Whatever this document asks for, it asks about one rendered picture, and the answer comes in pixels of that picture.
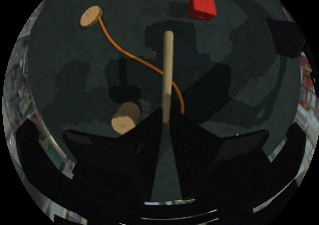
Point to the orange string with tan wooden stick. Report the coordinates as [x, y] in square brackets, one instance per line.
[167, 67]

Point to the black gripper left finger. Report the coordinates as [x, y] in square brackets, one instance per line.
[135, 153]

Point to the red wooden block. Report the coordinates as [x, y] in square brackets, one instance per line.
[201, 9]

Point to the round wooden button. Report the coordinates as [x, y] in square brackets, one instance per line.
[91, 16]

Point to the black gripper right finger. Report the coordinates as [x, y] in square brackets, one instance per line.
[197, 152]

